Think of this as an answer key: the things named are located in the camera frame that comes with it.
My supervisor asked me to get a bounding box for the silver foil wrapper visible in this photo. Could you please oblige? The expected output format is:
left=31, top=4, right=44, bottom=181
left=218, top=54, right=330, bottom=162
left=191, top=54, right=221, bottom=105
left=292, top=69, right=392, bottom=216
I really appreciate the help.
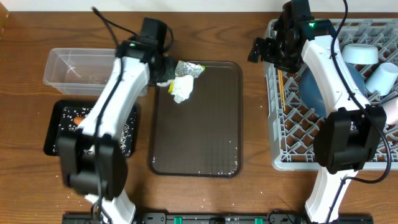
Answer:
left=175, top=60, right=206, bottom=78

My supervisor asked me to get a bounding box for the white paper napkin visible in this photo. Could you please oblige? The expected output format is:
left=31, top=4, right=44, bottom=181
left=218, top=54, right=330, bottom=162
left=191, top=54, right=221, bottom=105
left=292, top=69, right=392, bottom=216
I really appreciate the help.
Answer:
left=157, top=75, right=194, bottom=103

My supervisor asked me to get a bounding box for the large blue plate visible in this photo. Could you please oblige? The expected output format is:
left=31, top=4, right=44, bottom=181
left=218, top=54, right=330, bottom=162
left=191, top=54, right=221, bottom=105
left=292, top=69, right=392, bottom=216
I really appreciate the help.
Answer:
left=298, top=62, right=367, bottom=118

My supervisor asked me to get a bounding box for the small light blue bowl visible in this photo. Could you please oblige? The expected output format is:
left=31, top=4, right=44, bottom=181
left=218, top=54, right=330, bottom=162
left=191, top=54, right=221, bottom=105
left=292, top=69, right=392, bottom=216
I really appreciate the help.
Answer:
left=342, top=44, right=379, bottom=65

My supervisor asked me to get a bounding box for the orange carrot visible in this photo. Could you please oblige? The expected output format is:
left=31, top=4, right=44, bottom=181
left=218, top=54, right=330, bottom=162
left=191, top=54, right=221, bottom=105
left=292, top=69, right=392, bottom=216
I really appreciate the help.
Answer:
left=73, top=116, right=84, bottom=125

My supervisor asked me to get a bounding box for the light blue cup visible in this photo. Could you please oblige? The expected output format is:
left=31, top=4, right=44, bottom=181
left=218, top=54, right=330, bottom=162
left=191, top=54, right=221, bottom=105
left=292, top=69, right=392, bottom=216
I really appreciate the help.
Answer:
left=365, top=62, right=397, bottom=96

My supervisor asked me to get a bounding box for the white pink cup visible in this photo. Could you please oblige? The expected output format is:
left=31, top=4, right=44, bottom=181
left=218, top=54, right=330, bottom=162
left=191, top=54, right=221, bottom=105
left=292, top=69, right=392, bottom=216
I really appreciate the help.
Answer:
left=381, top=98, right=398, bottom=125

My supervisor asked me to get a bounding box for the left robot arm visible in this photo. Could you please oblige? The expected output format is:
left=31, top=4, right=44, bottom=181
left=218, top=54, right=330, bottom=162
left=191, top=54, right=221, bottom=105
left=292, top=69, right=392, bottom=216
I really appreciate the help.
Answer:
left=56, top=40, right=174, bottom=223

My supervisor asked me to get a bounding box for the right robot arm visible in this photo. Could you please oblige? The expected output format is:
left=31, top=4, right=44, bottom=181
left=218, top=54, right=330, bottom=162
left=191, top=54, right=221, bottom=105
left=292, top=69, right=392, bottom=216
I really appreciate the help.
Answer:
left=248, top=17, right=386, bottom=223

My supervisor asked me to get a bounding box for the grey dishwasher rack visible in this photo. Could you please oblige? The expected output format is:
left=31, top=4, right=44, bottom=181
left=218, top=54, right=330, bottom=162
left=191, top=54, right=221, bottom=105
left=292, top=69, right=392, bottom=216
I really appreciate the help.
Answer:
left=263, top=19, right=397, bottom=171

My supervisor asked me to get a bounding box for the black waste tray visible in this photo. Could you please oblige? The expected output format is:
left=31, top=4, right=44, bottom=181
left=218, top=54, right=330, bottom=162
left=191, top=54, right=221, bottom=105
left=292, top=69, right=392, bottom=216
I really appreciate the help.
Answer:
left=44, top=100, right=140, bottom=156

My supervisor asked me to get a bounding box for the clear plastic bin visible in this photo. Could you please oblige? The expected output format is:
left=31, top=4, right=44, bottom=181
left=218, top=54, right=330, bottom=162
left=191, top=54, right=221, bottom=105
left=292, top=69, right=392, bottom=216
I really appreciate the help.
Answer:
left=43, top=48, right=120, bottom=96

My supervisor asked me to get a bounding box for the dark brown serving tray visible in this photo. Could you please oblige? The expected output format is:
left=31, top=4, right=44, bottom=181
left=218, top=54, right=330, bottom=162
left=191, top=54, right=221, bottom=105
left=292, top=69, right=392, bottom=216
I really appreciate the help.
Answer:
left=148, top=61, right=243, bottom=178

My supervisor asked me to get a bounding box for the pile of white rice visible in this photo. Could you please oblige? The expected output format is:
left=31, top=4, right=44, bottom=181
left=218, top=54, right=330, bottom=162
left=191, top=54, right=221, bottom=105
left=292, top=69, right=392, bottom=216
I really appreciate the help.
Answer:
left=52, top=106, right=137, bottom=157

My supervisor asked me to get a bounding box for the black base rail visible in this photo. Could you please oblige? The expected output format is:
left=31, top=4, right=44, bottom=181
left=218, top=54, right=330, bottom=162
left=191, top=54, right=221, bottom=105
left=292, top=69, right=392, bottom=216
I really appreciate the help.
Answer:
left=61, top=213, right=374, bottom=224

